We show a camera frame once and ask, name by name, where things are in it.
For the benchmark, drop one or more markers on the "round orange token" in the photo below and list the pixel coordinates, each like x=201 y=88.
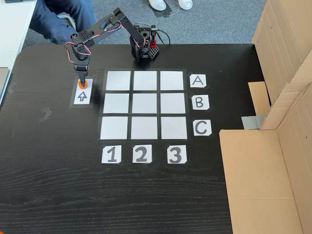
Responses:
x=79 y=84

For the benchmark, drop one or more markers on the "white nine-square grid sheet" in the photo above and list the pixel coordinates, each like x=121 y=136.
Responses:
x=143 y=104

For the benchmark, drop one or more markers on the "white arrow paper sheet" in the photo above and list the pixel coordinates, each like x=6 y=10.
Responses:
x=82 y=97

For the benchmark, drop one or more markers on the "person's leg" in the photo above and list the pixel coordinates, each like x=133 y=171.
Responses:
x=61 y=17

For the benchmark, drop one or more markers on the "white desk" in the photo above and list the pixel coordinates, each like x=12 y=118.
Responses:
x=12 y=31

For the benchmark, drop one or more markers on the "black red screw clamp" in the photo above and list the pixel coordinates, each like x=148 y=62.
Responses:
x=153 y=36

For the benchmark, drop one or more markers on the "paper sheet number 1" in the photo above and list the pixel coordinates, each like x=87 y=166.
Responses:
x=111 y=154

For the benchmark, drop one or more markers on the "person's white shoe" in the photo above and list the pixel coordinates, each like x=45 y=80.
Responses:
x=185 y=3
x=157 y=3

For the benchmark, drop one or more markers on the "paper sheet number 2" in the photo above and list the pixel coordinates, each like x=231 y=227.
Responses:
x=142 y=153

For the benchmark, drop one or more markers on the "paper sheet letter A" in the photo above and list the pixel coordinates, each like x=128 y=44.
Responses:
x=198 y=81

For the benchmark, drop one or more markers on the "paper sheet number 3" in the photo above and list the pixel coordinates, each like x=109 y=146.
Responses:
x=177 y=154

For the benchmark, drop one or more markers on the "paper sheet letter C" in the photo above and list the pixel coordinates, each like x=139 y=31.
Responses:
x=202 y=128

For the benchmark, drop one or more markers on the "brown cardboard box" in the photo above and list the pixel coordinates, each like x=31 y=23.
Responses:
x=263 y=182
x=282 y=48

